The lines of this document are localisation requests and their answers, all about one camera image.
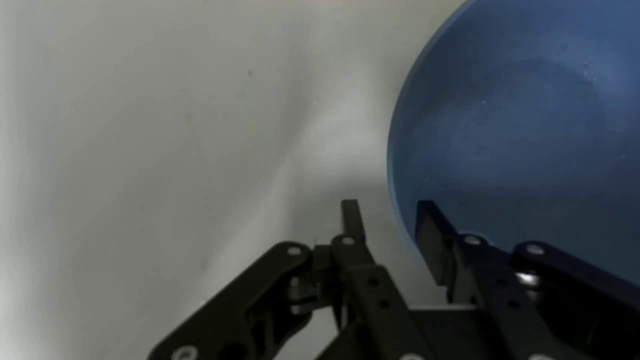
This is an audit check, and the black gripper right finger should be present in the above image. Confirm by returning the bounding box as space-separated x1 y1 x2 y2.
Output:
414 197 640 360

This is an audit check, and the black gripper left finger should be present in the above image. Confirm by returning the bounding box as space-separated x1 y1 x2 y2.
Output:
145 197 427 360

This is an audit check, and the blue bowl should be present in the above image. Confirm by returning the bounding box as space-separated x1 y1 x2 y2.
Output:
386 0 640 290

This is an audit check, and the white kitchen sink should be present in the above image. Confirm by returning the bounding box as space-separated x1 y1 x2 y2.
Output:
0 0 640 360

